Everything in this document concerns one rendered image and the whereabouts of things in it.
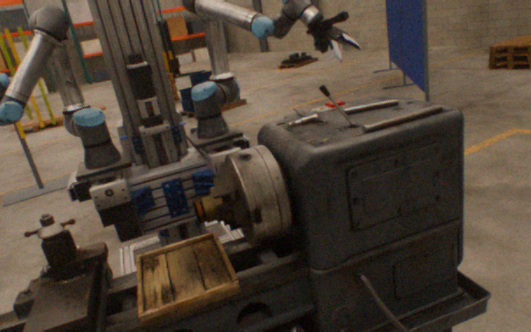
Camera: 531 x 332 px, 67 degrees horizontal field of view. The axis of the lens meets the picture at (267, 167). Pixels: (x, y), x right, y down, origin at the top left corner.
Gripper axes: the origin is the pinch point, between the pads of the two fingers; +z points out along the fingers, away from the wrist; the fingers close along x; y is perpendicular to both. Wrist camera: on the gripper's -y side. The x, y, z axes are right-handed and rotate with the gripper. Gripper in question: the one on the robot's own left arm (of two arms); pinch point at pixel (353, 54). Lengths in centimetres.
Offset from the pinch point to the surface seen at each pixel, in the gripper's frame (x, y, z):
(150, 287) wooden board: 96, 50, 16
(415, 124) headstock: 25.4, -14.9, 32.8
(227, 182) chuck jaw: 64, 26, 7
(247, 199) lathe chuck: 70, 14, 16
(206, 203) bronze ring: 73, 27, 8
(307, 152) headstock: 55, -2, 18
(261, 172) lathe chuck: 62, 11, 13
